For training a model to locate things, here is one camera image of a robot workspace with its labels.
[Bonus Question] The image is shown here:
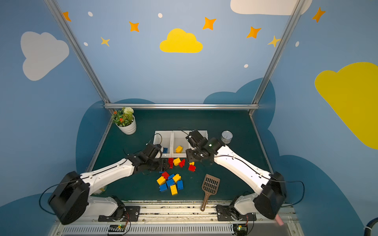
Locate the red lego brick small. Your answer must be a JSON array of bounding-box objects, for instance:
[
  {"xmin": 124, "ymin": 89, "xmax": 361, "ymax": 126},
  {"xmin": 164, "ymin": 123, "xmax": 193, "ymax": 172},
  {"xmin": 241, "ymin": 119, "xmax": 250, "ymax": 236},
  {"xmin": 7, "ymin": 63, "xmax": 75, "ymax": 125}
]
[{"xmin": 188, "ymin": 165, "xmax": 196, "ymax": 172}]

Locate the red tall lego brick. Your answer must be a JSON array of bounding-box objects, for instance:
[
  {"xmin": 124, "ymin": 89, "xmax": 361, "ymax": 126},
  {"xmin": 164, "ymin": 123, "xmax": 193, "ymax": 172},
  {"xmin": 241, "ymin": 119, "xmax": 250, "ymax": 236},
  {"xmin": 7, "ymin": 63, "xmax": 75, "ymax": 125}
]
[{"xmin": 168, "ymin": 158, "xmax": 174, "ymax": 169}]

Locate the yellow large lego brick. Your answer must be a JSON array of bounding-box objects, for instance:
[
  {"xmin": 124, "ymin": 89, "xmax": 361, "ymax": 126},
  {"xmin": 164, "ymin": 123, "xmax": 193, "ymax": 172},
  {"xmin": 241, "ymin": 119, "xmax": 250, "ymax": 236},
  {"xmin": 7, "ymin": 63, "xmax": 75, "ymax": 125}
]
[{"xmin": 173, "ymin": 158, "xmax": 181, "ymax": 166}]

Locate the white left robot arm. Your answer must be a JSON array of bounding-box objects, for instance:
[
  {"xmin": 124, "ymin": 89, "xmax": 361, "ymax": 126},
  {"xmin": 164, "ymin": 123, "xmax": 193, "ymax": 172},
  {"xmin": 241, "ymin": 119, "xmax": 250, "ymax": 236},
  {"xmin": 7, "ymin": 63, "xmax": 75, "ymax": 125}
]
[{"xmin": 48, "ymin": 144, "xmax": 166, "ymax": 225}]

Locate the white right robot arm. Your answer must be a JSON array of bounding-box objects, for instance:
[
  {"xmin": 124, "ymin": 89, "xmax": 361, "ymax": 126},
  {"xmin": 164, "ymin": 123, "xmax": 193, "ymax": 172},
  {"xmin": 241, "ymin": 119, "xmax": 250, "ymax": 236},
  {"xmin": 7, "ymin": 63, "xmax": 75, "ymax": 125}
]
[{"xmin": 186, "ymin": 130, "xmax": 287, "ymax": 220}]

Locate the white right sorting bin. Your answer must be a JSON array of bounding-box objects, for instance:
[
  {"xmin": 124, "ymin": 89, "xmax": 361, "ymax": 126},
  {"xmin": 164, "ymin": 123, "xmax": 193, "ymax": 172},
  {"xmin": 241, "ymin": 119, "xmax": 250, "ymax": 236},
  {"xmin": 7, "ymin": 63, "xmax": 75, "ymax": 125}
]
[{"xmin": 189, "ymin": 130, "xmax": 208, "ymax": 143}]

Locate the white sorting bin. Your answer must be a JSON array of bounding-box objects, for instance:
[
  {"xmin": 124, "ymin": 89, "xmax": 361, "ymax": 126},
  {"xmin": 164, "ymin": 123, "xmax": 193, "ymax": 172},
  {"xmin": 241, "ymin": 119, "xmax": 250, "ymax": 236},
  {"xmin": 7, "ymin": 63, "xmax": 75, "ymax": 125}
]
[
  {"xmin": 170, "ymin": 130, "xmax": 192, "ymax": 158},
  {"xmin": 153, "ymin": 130, "xmax": 174, "ymax": 158},
  {"xmin": 189, "ymin": 130, "xmax": 208, "ymax": 143}
]

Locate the white middle sorting bin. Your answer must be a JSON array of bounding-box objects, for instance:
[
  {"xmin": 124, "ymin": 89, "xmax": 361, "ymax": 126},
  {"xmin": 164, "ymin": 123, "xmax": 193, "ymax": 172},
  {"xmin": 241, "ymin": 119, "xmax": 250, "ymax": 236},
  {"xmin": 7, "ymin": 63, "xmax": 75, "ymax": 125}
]
[{"xmin": 170, "ymin": 130, "xmax": 192, "ymax": 158}]

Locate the red lego beside yellow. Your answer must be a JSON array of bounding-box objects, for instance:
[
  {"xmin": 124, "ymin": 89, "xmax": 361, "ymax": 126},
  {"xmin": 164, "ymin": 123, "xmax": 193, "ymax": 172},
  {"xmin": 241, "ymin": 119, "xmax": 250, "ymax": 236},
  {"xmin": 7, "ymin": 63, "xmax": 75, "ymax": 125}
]
[{"xmin": 179, "ymin": 160, "xmax": 186, "ymax": 168}]

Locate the white left sorting bin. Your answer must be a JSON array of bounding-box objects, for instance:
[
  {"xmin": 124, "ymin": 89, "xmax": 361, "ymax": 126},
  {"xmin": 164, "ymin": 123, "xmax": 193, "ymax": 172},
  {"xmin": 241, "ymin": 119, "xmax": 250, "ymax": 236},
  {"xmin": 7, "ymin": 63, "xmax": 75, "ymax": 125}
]
[{"xmin": 153, "ymin": 130, "xmax": 174, "ymax": 158}]

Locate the blue lego brick centre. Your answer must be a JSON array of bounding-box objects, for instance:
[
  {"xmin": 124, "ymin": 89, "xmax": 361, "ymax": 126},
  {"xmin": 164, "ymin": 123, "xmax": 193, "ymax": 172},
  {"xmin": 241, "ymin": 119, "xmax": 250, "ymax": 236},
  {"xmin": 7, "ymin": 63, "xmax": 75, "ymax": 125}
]
[{"xmin": 166, "ymin": 174, "xmax": 176, "ymax": 187}]

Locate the blue lego brick left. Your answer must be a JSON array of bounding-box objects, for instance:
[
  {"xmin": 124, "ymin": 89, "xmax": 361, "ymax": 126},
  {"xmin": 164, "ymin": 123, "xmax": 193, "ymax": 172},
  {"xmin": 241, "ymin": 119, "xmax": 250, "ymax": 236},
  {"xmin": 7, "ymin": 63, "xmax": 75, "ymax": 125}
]
[{"xmin": 159, "ymin": 183, "xmax": 168, "ymax": 192}]

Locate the brown slotted scoop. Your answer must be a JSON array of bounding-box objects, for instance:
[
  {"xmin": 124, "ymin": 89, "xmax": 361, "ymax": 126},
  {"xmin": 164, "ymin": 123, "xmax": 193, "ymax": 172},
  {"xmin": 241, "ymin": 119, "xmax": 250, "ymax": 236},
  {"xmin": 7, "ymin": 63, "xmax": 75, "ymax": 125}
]
[{"xmin": 200, "ymin": 174, "xmax": 220, "ymax": 211}]

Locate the yellow flat lego brick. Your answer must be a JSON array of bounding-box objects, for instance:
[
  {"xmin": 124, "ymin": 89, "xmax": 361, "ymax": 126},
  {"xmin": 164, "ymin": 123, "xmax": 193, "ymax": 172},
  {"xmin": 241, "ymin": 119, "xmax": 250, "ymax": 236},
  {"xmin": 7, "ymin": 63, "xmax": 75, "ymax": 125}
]
[{"xmin": 170, "ymin": 184, "xmax": 178, "ymax": 196}]

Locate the white flower pot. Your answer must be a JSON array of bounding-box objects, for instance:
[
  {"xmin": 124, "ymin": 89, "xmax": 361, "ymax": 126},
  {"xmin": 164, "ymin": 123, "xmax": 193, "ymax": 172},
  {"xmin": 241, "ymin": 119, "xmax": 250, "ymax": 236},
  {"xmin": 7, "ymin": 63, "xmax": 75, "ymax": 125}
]
[{"xmin": 117, "ymin": 116, "xmax": 137, "ymax": 135}]

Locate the blue lego brick right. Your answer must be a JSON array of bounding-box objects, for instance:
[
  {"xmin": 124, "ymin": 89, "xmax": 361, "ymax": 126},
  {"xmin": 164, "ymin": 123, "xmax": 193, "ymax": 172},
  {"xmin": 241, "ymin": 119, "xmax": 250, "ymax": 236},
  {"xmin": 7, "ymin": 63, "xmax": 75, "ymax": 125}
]
[{"xmin": 177, "ymin": 181, "xmax": 184, "ymax": 190}]

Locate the green plant with flowers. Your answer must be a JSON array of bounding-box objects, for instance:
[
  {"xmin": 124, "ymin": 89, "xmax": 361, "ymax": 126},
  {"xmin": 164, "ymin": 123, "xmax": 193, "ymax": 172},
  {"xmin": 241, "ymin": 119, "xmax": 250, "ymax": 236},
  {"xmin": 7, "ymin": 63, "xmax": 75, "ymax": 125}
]
[{"xmin": 111, "ymin": 107, "xmax": 135, "ymax": 127}]

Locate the round tape roll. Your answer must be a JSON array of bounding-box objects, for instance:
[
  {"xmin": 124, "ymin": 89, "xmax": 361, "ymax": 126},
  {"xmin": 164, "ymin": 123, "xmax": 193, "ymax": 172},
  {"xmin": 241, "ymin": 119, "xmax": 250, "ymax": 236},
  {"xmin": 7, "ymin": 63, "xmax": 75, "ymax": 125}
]
[{"xmin": 93, "ymin": 185, "xmax": 108, "ymax": 196}]

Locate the left circuit board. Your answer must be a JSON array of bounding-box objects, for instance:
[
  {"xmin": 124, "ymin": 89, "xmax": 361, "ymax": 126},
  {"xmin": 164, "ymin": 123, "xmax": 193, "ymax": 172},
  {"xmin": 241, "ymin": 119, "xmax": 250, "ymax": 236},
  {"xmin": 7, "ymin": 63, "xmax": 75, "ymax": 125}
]
[{"xmin": 107, "ymin": 224, "xmax": 126, "ymax": 235}]

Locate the circuit board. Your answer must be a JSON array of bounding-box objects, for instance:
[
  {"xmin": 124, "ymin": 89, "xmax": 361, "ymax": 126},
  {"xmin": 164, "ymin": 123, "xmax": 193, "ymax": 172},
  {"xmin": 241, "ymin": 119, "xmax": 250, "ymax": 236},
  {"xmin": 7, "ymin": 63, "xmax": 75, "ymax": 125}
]
[
  {"xmin": 232, "ymin": 224, "xmax": 248, "ymax": 236},
  {"xmin": 107, "ymin": 224, "xmax": 126, "ymax": 235}
]

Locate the right circuit board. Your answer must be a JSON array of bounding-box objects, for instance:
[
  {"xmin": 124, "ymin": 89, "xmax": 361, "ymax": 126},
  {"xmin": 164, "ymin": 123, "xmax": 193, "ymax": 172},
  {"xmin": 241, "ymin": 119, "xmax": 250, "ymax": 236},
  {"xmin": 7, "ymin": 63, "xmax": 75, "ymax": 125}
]
[{"xmin": 232, "ymin": 224, "xmax": 248, "ymax": 236}]

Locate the purple pink spatula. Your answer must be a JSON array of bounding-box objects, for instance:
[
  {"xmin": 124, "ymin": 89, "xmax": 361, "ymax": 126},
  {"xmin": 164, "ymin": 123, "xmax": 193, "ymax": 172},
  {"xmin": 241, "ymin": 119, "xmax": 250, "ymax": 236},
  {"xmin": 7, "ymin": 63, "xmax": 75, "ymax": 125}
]
[{"xmin": 275, "ymin": 214, "xmax": 284, "ymax": 226}]

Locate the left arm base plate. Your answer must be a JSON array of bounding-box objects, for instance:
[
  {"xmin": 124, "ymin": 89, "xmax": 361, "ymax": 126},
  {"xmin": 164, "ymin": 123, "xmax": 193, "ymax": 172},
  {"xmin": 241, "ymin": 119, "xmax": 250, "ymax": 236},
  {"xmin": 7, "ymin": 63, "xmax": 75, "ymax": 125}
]
[{"xmin": 98, "ymin": 206, "xmax": 140, "ymax": 222}]

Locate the aluminium back frame bar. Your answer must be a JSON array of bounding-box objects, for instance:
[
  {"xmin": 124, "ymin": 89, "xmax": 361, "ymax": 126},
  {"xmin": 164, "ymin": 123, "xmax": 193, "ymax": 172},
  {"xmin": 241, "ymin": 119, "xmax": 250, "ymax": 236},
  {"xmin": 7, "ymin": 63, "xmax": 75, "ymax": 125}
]
[{"xmin": 104, "ymin": 103, "xmax": 259, "ymax": 110}]

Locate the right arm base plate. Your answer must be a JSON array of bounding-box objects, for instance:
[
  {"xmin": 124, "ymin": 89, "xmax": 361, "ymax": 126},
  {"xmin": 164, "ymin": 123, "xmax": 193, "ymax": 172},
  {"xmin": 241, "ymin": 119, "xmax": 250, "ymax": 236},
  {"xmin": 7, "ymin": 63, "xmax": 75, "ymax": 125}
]
[{"xmin": 215, "ymin": 205, "xmax": 257, "ymax": 222}]

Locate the aluminium right frame post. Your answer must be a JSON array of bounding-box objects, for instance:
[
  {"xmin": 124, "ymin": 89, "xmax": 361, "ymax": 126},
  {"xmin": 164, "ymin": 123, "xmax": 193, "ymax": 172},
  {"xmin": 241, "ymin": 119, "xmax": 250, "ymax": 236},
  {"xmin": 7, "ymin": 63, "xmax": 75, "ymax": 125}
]
[{"xmin": 249, "ymin": 0, "xmax": 306, "ymax": 119}]

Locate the aluminium frame post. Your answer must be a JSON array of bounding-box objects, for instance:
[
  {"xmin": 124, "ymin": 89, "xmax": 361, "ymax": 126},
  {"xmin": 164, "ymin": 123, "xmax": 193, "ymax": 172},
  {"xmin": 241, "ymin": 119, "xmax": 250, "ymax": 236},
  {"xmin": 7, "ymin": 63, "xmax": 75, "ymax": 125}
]
[
  {"xmin": 249, "ymin": 0, "xmax": 306, "ymax": 119},
  {"xmin": 44, "ymin": 0, "xmax": 111, "ymax": 105}
]

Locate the aluminium left frame post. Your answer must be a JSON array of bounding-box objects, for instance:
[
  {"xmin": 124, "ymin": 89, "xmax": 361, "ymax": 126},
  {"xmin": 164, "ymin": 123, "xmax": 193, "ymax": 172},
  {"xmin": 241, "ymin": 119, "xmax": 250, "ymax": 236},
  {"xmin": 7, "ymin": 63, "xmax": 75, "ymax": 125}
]
[{"xmin": 44, "ymin": 0, "xmax": 111, "ymax": 105}]

